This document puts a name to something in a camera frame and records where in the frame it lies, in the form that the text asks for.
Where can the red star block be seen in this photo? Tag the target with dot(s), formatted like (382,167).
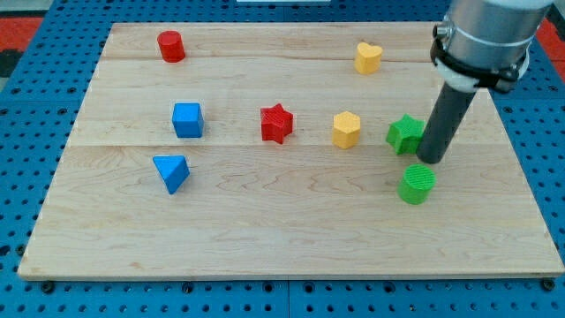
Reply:
(275,123)

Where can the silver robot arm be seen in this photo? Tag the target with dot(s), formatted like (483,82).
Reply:
(485,43)

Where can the green cylinder block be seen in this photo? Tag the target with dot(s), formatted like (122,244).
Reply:
(416,184)

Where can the red cylinder block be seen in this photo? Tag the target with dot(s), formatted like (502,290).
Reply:
(171,46)

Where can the wooden board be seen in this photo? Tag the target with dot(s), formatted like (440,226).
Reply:
(254,209)

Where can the blue cube block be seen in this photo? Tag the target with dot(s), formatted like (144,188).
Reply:
(188,120)

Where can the blue triangular prism block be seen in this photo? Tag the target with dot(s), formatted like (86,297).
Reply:
(173,170)

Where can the green star block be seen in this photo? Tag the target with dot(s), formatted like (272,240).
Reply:
(405,134)

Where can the yellow hexagon block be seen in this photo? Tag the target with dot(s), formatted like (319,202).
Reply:
(346,129)

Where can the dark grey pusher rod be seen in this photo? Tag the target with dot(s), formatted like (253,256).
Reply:
(447,114)

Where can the yellow heart block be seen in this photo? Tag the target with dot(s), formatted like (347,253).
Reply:
(367,59)

